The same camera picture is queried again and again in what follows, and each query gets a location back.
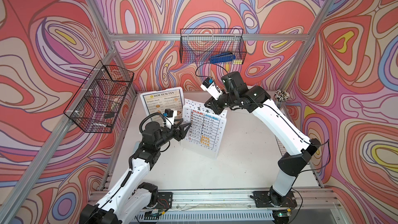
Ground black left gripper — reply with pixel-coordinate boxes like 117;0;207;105
153;118;190;151

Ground white board panel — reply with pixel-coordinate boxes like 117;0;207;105
139;86;186;122
181;99;228;160

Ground hand-drawn colourful menu sheet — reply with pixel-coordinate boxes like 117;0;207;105
183;99;228;151

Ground Dim Sum Inn menu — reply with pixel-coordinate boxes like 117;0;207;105
142;89;183;119

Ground white board front panel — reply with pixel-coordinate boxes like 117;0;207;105
139;86;186;122

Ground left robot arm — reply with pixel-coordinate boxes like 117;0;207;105
79;109;191;224

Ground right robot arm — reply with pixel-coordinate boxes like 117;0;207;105
201;72;321;206

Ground blue stapler in basket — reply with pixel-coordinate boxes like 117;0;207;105
209;51;236;64

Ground yellow item in basket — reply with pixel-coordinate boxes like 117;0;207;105
232;60;243;65

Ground clear pencil holder cup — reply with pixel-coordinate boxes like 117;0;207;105
274;89;290;103

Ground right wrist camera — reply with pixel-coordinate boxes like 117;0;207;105
201;77;224;100

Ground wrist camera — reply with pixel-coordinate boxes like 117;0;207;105
163;108;177;129
201;77;224;100

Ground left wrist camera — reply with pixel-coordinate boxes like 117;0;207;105
163;108;177;129

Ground black wire basket back wall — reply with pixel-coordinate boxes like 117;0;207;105
179;27;247;65

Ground black wire basket wall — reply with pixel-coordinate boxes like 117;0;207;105
179;27;247;65
63;61;134;133

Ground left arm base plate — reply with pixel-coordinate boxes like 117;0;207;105
144;191;173;209

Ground black wire basket left wall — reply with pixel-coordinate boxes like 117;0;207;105
63;61;134;133

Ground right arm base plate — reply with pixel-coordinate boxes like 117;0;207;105
249;191;297;208

